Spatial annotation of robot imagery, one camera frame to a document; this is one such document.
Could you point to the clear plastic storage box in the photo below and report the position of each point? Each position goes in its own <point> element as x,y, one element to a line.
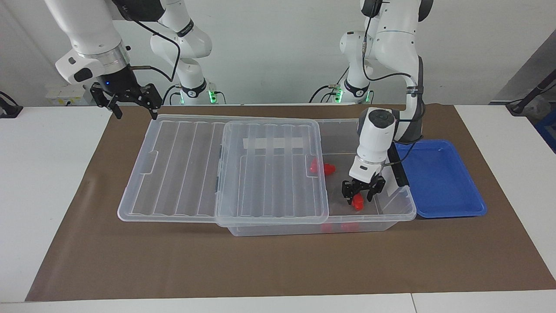
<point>393,204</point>

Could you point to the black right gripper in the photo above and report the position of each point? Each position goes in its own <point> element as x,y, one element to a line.
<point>118,83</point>

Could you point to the brown paper table mat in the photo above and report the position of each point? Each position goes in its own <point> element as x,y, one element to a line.
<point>130,261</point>

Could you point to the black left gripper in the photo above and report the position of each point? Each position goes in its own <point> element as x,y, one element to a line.
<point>364,183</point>

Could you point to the black clamp mount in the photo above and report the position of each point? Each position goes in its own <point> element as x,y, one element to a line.
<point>8,108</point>

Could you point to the black tripod stand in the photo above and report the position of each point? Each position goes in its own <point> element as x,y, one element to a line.
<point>532,93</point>

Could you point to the blue plastic tray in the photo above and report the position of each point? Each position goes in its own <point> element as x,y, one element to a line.
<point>438,182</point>

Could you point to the red plastic block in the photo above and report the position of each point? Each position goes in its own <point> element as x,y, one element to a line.
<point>358,203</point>
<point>316,165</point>
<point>330,168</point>

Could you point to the white power strip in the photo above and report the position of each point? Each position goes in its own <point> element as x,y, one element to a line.
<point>65,96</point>

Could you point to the blue crate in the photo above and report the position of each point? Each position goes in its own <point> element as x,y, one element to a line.
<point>548,134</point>

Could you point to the clear ribbed plastic lid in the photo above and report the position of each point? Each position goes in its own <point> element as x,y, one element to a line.
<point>182,174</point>

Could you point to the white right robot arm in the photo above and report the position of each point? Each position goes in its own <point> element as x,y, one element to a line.
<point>84,26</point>

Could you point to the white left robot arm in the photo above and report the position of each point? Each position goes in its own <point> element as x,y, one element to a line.
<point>375,134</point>

